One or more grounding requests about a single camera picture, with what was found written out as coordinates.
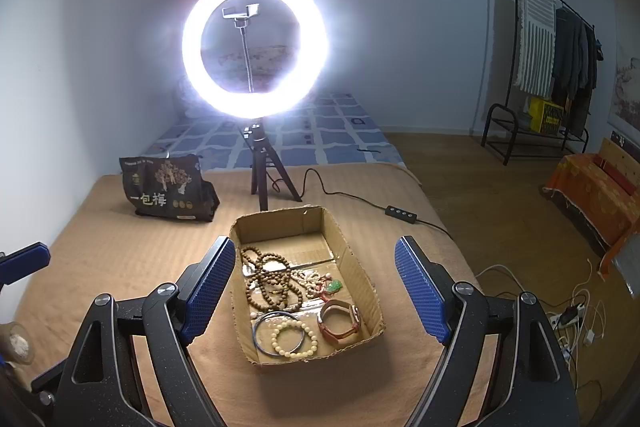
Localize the red flat box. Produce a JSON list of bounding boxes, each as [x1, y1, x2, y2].
[[597, 160, 633, 190]]

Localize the yellow box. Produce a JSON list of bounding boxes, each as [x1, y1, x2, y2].
[[527, 96, 566, 135]]

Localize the white cable bundle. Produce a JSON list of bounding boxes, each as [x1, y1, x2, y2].
[[475, 257, 608, 360]]

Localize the blue checked blanket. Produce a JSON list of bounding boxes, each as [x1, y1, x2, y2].
[[150, 92, 406, 170]]

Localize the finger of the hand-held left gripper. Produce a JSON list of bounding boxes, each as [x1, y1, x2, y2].
[[0, 242, 52, 286]]

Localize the white ring light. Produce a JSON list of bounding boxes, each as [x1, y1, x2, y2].
[[181, 0, 331, 120]]

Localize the grey flat panel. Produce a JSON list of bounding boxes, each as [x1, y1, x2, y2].
[[612, 247, 640, 300]]

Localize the black tripod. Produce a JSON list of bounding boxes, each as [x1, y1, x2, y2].
[[241, 117, 303, 212]]

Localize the red strap wristwatch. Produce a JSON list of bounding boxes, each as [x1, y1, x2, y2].
[[317, 298, 362, 342]]

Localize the black cable with inline controller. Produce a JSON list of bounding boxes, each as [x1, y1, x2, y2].
[[265, 167, 456, 240]]

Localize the wall poster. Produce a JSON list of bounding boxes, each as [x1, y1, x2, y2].
[[607, 0, 640, 130]]

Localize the bunched grey quilt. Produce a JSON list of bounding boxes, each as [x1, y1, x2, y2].
[[170, 77, 201, 123]]

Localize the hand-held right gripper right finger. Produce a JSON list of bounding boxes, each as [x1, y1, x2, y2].
[[394, 235, 581, 427]]

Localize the cardboard box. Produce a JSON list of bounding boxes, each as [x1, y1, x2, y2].
[[229, 206, 387, 367]]

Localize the black printed snack bag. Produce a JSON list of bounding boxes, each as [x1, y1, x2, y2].
[[118, 154, 221, 223]]

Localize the white power strip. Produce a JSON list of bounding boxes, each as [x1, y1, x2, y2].
[[547, 302, 588, 328]]

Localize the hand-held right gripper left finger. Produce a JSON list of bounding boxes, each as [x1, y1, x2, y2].
[[47, 235, 237, 427]]

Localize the green jade pendant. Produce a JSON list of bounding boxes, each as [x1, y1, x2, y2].
[[322, 274, 346, 298]]

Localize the black clothes rack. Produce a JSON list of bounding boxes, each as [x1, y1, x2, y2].
[[481, 0, 601, 166]]

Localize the dark hanging clothes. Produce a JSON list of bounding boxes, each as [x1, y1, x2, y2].
[[550, 7, 601, 138]]

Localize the brown wooden bead necklace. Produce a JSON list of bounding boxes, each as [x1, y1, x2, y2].
[[240, 246, 307, 314]]

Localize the cream bead bracelet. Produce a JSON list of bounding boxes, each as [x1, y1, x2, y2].
[[270, 319, 319, 358]]

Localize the white pearl necklace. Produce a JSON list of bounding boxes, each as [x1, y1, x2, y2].
[[290, 268, 331, 300]]

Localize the light wooden board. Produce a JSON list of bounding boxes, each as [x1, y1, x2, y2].
[[597, 137, 640, 195]]

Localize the thin metal bangle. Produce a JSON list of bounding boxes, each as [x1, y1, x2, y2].
[[251, 311, 306, 357]]

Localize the person's left hand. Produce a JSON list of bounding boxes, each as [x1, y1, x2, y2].
[[0, 321, 36, 365]]

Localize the striped towel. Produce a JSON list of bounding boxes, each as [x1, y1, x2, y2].
[[515, 0, 558, 100]]

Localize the phone holder with gooseneck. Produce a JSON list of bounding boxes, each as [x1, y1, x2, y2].
[[221, 3, 261, 94]]

